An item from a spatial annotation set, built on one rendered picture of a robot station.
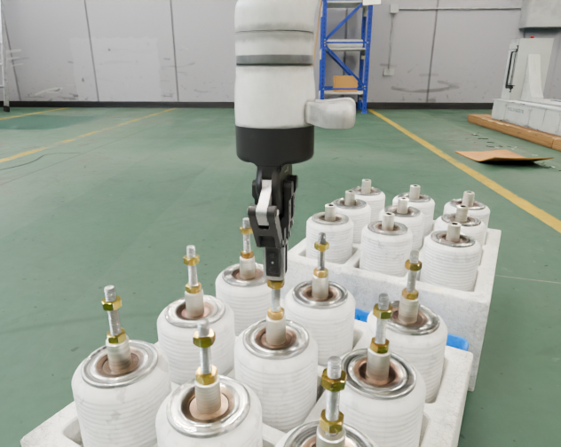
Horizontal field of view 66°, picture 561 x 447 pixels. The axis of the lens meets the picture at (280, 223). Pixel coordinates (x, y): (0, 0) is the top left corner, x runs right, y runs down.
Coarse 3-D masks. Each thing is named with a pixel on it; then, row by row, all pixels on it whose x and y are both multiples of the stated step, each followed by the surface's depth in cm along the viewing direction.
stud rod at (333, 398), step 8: (328, 360) 31; (336, 360) 30; (328, 368) 31; (336, 368) 30; (328, 376) 31; (336, 376) 31; (328, 392) 31; (336, 392) 31; (328, 400) 32; (336, 400) 31; (328, 408) 32; (336, 408) 32; (328, 416) 32; (336, 416) 32
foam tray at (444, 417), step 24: (360, 336) 63; (456, 360) 57; (456, 384) 52; (72, 408) 49; (312, 408) 49; (432, 408) 49; (456, 408) 49; (48, 432) 45; (72, 432) 47; (264, 432) 45; (432, 432) 45; (456, 432) 51
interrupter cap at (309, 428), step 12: (300, 432) 36; (312, 432) 36; (348, 432) 36; (360, 432) 36; (288, 444) 35; (300, 444) 35; (312, 444) 35; (348, 444) 35; (360, 444) 35; (372, 444) 35
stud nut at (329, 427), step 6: (324, 414) 32; (342, 414) 32; (324, 420) 32; (336, 420) 32; (342, 420) 32; (324, 426) 32; (330, 426) 32; (336, 426) 32; (342, 426) 32; (330, 432) 32; (336, 432) 32
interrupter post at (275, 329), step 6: (270, 318) 47; (282, 318) 47; (270, 324) 47; (276, 324) 47; (282, 324) 47; (270, 330) 48; (276, 330) 47; (282, 330) 48; (270, 336) 48; (276, 336) 48; (282, 336) 48; (270, 342) 48; (276, 342) 48; (282, 342) 48
